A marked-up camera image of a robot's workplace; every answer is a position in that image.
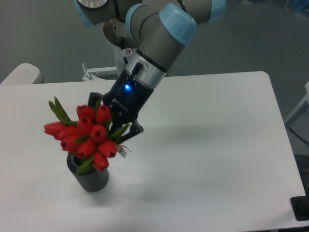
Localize white chair armrest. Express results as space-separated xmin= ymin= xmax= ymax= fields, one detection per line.
xmin=0 ymin=63 xmax=44 ymax=86

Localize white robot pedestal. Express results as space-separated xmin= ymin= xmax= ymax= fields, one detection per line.
xmin=81 ymin=19 xmax=136 ymax=82

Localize dark grey ribbed vase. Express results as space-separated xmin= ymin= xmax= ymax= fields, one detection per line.
xmin=67 ymin=155 xmax=109 ymax=192

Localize transparent container blue items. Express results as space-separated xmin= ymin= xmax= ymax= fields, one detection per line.
xmin=285 ymin=0 xmax=309 ymax=17

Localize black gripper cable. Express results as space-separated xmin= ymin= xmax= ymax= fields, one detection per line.
xmin=131 ymin=62 xmax=143 ymax=77

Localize red tulip bouquet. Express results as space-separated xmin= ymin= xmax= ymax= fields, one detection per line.
xmin=44 ymin=98 xmax=130 ymax=175

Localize white furniture frame right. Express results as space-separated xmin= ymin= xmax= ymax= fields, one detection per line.
xmin=283 ymin=81 xmax=309 ymax=143

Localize black device at table edge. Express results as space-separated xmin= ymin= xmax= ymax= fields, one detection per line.
xmin=290 ymin=196 xmax=309 ymax=221

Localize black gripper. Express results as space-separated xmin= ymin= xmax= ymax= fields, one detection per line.
xmin=87 ymin=70 xmax=154 ymax=144

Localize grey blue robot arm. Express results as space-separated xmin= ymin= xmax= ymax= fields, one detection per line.
xmin=74 ymin=0 xmax=226 ymax=144

